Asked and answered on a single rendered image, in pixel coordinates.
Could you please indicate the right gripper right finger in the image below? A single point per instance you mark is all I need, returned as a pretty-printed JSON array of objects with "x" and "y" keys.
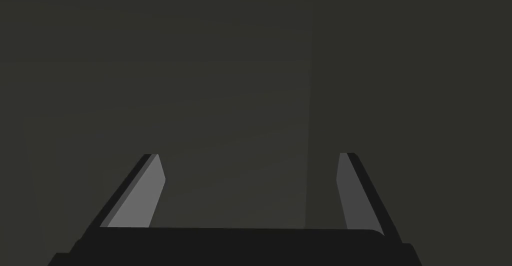
[{"x": 358, "y": 200}]

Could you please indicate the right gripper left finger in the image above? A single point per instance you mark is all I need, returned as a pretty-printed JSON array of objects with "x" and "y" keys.
[{"x": 138, "y": 200}]

